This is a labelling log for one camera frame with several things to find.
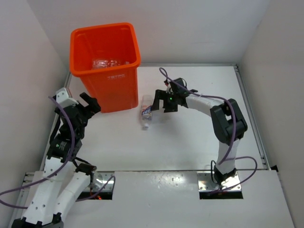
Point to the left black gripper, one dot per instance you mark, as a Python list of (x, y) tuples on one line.
[(92, 103)]

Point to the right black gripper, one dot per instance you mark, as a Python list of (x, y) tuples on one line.
[(161, 95)]

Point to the clear bottle orange blue label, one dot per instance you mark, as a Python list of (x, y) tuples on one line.
[(146, 112)]

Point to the clear unlabelled bottle white cap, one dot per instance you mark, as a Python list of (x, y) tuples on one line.
[(107, 63)]

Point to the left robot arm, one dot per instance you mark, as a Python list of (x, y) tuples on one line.
[(51, 204)]

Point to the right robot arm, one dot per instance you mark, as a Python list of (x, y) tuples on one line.
[(229, 124)]

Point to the orange plastic bin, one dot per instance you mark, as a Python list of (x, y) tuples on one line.
[(115, 88)]

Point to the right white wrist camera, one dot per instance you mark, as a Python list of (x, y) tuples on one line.
[(168, 88)]

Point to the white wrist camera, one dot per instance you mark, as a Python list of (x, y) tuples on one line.
[(168, 88), (64, 97)]

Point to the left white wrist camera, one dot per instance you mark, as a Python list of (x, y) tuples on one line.
[(64, 97)]

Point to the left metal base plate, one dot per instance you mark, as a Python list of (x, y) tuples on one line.
[(99, 180)]

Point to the metal base plate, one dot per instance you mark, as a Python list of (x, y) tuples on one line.
[(205, 183), (99, 180)]

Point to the right aluminium frame rail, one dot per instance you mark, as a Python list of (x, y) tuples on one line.
[(258, 137)]

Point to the aluminium frame rail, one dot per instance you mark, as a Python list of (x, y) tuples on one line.
[(29, 176), (258, 137)]

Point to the left aluminium frame rail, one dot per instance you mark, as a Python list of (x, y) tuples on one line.
[(29, 176)]

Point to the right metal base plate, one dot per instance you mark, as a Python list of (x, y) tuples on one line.
[(205, 183)]

